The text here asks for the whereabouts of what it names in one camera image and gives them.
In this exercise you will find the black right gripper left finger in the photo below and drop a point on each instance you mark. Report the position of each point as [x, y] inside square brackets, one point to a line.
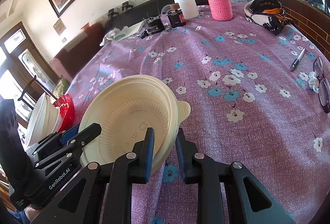
[102, 193]

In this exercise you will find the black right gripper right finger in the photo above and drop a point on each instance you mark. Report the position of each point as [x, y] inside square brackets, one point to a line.
[226, 185]

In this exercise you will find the cream plastic bowl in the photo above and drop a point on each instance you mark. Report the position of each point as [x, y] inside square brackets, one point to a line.
[45, 120]

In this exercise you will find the cream bowl with tab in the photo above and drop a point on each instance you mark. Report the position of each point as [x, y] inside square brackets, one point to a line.
[124, 110]

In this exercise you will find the wooden chair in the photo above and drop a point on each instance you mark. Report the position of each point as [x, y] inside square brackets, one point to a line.
[31, 90]

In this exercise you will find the purple floral tablecloth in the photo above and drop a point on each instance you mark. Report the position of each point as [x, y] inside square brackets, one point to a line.
[246, 104]

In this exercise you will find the dark red armchair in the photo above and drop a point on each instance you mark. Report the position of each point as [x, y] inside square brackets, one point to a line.
[78, 52]

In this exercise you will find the dark purple eyeglasses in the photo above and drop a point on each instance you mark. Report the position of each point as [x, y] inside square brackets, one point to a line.
[323, 88]

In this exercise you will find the crystal glass ball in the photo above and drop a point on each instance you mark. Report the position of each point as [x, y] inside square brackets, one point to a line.
[313, 82]

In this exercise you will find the silver pen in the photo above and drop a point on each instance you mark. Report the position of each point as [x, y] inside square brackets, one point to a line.
[297, 60]

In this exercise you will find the white crumpled cloth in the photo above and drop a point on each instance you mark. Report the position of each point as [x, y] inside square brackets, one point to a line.
[115, 34]

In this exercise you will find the white paper pad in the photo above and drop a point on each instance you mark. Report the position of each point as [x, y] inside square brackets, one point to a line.
[129, 31]

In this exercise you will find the black battery box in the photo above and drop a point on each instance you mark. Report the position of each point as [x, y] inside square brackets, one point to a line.
[155, 25]

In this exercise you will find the brown wooden window ledge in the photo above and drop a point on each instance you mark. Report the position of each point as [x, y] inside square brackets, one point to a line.
[312, 22]

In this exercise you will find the black sofa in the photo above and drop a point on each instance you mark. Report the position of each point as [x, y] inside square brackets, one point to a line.
[138, 13]

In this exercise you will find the white plastic jar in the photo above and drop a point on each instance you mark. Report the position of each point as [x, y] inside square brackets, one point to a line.
[189, 8]

